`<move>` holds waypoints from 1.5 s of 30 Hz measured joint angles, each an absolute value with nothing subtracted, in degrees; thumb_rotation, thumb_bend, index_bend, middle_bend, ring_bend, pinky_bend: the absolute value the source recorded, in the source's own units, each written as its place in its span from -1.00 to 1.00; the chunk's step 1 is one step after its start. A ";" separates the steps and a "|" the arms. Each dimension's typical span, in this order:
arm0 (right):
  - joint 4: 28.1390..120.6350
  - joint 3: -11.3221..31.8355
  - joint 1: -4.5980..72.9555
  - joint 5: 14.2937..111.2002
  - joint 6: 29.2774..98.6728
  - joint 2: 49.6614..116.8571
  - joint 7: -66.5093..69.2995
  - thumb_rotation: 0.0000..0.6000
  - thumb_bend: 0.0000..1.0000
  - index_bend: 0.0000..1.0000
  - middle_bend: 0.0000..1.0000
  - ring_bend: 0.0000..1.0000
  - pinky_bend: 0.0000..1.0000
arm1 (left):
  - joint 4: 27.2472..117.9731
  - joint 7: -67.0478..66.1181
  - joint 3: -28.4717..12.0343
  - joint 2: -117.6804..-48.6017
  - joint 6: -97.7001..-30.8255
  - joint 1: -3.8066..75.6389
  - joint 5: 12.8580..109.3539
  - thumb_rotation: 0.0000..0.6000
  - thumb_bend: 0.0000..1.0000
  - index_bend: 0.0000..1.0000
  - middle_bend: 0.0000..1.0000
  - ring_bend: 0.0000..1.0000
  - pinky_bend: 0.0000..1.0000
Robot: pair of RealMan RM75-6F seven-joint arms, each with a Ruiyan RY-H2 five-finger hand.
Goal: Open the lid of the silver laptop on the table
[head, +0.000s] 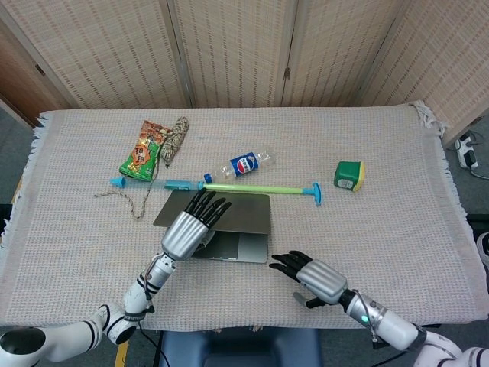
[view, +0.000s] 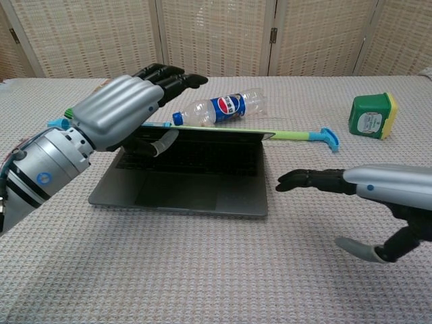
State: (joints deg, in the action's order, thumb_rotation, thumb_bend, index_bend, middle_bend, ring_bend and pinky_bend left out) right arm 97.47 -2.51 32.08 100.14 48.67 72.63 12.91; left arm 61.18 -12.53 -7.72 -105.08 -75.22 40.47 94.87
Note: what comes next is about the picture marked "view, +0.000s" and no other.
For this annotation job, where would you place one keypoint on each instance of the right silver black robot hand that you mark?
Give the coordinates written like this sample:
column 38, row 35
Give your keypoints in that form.
column 378, row 189

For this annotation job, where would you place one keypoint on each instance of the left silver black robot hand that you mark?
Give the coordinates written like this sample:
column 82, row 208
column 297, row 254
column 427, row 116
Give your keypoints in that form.
column 125, row 108

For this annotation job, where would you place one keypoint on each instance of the silver apple laptop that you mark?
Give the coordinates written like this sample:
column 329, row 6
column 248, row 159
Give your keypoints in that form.
column 189, row 168

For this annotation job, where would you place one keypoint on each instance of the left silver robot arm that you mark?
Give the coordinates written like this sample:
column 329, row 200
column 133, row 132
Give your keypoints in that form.
column 37, row 175

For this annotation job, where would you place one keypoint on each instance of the bamboo folding screen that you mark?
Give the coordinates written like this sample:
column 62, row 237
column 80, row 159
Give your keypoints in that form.
column 216, row 37

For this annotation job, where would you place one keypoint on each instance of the green yellow plastic container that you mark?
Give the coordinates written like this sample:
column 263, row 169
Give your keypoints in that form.
column 373, row 116

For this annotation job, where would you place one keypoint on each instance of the green blue toy water pump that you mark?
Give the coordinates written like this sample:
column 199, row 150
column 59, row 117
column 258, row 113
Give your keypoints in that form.
column 303, row 135

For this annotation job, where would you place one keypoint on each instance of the empty pepsi plastic bottle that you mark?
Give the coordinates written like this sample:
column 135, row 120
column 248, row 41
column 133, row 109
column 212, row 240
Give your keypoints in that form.
column 222, row 108

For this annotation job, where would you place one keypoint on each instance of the beige woven tablecloth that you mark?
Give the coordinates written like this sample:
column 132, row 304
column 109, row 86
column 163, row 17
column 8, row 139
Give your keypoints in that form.
column 216, row 263

